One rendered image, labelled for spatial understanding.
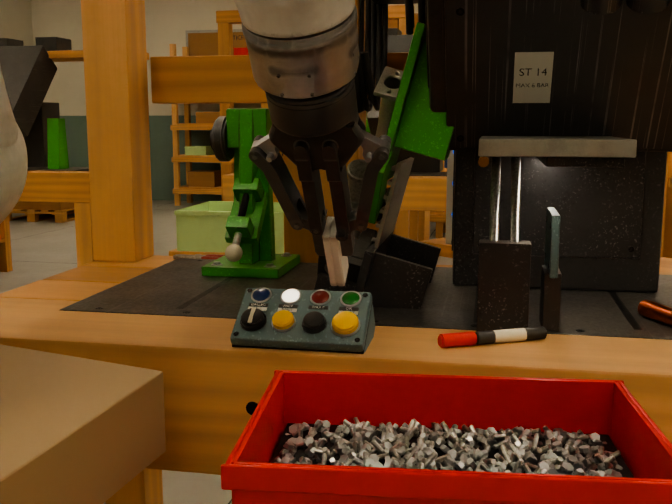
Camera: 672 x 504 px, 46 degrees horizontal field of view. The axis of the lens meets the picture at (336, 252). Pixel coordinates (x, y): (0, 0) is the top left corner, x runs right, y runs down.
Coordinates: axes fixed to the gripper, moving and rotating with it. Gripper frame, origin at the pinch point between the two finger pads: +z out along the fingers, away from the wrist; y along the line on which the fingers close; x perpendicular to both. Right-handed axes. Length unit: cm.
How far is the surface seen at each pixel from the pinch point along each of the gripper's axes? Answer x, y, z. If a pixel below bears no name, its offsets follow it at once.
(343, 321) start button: -0.4, -0.3, 10.1
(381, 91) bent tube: 38.0, -0.3, 5.8
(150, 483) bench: 20, -52, 88
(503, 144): 13.8, 16.2, -3.1
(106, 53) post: 68, -56, 16
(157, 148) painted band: 840, -473, 617
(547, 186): 37.9, 23.1, 22.3
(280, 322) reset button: -0.9, -7.2, 10.1
